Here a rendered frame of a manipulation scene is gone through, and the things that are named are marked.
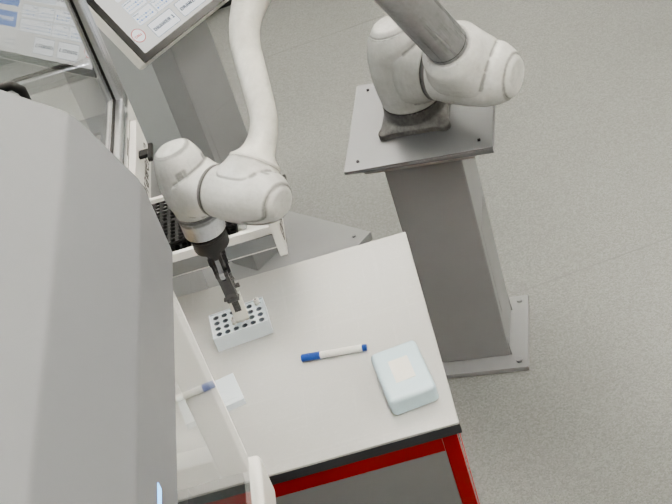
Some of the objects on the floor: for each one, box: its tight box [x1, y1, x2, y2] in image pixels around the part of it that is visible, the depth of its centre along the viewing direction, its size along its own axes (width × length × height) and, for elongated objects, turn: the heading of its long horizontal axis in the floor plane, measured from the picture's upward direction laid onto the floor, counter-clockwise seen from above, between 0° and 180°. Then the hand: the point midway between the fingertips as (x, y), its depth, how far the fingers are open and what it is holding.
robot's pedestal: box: [364, 156, 529, 379], centre depth 339 cm, size 30×30×76 cm
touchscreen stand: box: [151, 19, 373, 288], centre depth 384 cm, size 50×45×102 cm
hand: (237, 305), depth 265 cm, fingers closed, pressing on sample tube
